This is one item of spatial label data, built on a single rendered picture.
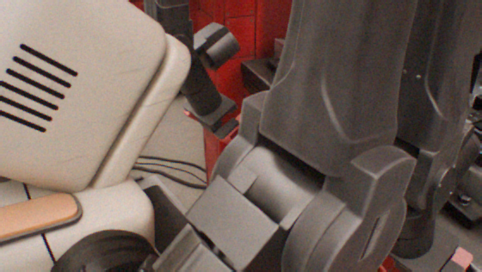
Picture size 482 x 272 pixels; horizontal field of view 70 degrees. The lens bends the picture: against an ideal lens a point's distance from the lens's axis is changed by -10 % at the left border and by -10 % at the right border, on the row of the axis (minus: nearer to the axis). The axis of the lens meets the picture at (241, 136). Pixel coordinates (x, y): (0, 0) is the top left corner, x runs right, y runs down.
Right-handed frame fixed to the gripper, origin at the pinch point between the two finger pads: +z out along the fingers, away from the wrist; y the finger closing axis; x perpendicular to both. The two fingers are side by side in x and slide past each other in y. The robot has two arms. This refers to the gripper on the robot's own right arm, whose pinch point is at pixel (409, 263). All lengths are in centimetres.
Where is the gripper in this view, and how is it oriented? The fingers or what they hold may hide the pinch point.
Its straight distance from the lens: 56.4
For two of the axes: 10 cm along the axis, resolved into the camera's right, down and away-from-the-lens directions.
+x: -7.1, 6.7, -2.3
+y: -6.0, -4.1, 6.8
